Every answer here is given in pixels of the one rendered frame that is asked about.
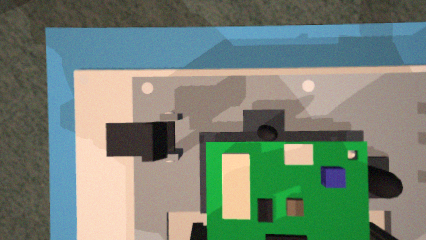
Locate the green circuit board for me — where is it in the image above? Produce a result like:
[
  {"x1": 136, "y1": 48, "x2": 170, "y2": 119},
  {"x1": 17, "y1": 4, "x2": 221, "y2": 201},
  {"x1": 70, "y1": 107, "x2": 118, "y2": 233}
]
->
[{"x1": 206, "y1": 141, "x2": 370, "y2": 240}]

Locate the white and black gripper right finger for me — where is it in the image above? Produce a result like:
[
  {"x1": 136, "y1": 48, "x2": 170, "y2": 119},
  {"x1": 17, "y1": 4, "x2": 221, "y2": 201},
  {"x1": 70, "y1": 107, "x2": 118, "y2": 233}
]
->
[{"x1": 369, "y1": 222, "x2": 398, "y2": 240}]

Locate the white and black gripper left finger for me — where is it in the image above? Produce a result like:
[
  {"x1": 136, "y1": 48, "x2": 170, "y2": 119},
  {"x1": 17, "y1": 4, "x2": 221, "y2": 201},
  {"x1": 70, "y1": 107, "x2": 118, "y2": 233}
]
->
[{"x1": 190, "y1": 222, "x2": 207, "y2": 240}]

